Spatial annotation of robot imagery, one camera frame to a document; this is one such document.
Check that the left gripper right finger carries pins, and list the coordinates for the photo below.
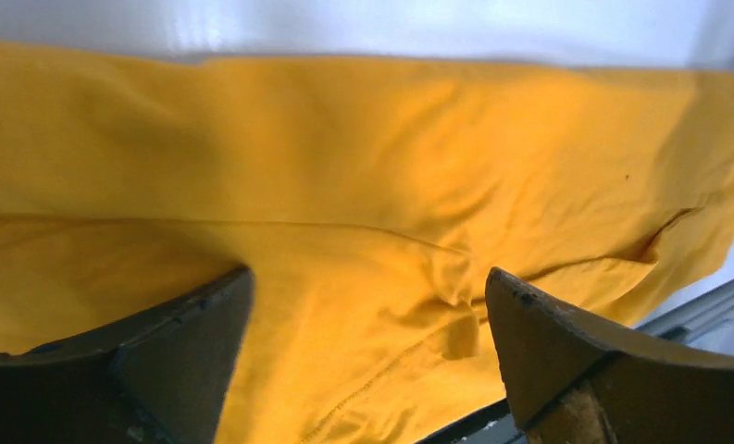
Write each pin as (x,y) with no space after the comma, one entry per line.
(572,376)

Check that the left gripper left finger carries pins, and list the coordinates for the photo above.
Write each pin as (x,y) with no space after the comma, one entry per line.
(157,376)

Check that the yellow t-shirt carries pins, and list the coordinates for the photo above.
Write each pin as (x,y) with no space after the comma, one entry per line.
(370,197)

